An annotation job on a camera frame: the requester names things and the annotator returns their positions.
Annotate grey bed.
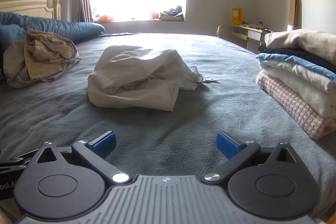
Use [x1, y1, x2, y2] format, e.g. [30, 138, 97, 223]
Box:
[0, 32, 336, 214]

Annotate beige folded garment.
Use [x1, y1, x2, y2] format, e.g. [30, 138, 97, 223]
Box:
[265, 29, 336, 65]

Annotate blue duvet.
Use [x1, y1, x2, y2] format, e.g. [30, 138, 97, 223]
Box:
[0, 12, 105, 56]

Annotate pink houndstooth folded garment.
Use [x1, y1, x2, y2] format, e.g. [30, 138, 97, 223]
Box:
[256, 72, 336, 140]

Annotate yellow box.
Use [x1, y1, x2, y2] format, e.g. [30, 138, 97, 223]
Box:
[231, 6, 243, 25]

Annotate cream folded garment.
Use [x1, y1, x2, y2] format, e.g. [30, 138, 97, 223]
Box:
[260, 67, 336, 119]

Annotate cardboard strip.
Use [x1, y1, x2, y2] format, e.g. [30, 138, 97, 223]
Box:
[287, 0, 298, 30]

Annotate crumpled tan garment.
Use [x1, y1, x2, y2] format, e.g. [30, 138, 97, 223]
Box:
[24, 30, 79, 81]

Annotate blue folded garment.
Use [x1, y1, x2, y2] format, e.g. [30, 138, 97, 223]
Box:
[256, 53, 336, 83]

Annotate navy folded garment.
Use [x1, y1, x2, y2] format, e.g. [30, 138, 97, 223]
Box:
[259, 45, 336, 67]

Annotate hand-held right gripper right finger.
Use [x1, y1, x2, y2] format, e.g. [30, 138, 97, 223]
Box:
[201, 131, 301, 184]

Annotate dark sneakers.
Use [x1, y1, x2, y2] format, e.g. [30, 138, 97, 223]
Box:
[160, 6, 183, 17]

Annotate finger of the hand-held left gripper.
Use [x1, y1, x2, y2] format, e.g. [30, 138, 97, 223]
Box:
[0, 157, 33, 170]

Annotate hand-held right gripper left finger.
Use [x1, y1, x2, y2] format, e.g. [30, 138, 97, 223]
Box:
[31, 131, 131, 184]

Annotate crumpled grey garment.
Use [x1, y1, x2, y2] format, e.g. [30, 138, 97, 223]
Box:
[3, 40, 82, 89]

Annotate white shoebox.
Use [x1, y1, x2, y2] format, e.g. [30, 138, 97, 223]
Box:
[160, 14, 184, 21]

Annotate white shirt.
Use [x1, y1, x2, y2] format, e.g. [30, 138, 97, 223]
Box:
[87, 45, 219, 112]

